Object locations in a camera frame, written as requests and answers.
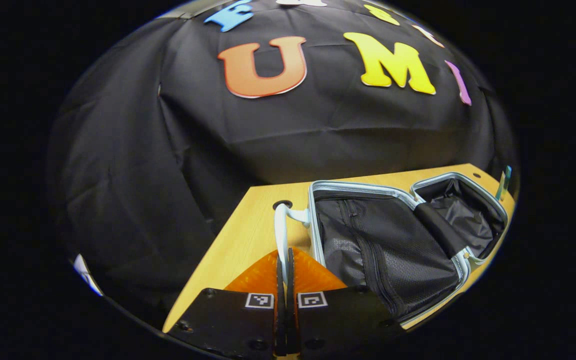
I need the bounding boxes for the light blue suitcase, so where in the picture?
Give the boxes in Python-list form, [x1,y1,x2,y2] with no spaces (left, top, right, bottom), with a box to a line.
[274,172,510,331]

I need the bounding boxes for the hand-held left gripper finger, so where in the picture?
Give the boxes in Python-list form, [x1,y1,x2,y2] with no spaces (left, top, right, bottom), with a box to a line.
[287,247,406,358]
[167,248,287,360]

